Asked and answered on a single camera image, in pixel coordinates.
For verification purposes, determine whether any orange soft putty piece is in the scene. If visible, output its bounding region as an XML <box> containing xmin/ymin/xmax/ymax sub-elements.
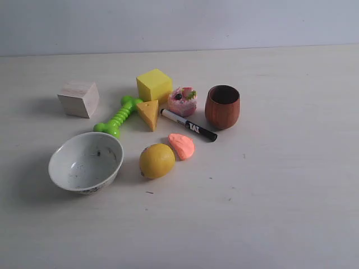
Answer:
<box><xmin>168</xmin><ymin>133</ymin><xmax>195</xmax><ymax>160</ymax></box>

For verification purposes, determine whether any black white marker pen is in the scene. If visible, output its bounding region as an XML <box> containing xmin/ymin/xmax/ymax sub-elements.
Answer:
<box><xmin>160</xmin><ymin>109</ymin><xmax>218</xmax><ymax>142</ymax></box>

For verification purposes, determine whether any pink toy cake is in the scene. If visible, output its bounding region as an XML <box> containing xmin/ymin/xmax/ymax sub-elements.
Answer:
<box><xmin>167</xmin><ymin>87</ymin><xmax>197</xmax><ymax>118</ymax></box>

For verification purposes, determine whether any yellow lemon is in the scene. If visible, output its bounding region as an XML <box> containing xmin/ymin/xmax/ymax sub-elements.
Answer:
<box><xmin>139</xmin><ymin>143</ymin><xmax>176</xmax><ymax>179</ymax></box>

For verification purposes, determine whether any orange cheese wedge toy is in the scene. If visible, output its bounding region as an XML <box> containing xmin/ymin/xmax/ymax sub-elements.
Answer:
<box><xmin>136</xmin><ymin>100</ymin><xmax>159</xmax><ymax>131</ymax></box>

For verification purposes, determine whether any brown wooden cup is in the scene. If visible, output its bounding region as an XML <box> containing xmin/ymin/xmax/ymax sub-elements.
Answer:
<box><xmin>205</xmin><ymin>85</ymin><xmax>240</xmax><ymax>130</ymax></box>

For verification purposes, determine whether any yellow foam cube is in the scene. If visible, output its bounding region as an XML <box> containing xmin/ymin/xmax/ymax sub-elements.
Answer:
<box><xmin>136</xmin><ymin>68</ymin><xmax>173</xmax><ymax>105</ymax></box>

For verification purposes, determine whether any green plastic bone toy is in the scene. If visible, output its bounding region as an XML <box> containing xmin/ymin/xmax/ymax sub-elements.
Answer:
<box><xmin>93</xmin><ymin>95</ymin><xmax>143</xmax><ymax>138</ymax></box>

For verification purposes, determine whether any white ceramic bowl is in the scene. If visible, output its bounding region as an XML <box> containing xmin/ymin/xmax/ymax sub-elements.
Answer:
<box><xmin>48</xmin><ymin>132</ymin><xmax>124</xmax><ymax>194</ymax></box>

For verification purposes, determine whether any light wooden cube block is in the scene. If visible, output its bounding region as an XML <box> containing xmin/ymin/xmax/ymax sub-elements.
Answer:
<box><xmin>57</xmin><ymin>81</ymin><xmax>99</xmax><ymax>118</ymax></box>

